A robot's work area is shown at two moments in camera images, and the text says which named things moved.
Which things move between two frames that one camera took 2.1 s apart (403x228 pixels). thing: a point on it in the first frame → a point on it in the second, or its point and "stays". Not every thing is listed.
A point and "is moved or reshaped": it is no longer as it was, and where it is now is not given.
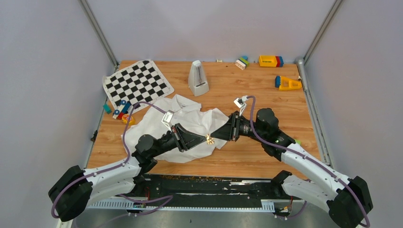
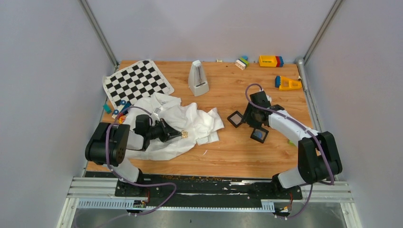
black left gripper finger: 190,140 → 170,136
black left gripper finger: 189,134 → 169,127
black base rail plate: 213,186 stays
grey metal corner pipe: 301,64 stays
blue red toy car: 124,108 stays
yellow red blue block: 271,61 stays
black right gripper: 230,130 → 246,118
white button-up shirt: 186,113 is moved or reshaped
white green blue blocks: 243,62 stays
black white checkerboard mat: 140,82 stays
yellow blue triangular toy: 284,83 stays
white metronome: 196,80 stays
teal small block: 107,108 stays
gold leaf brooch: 209,140 is moved or reshaped
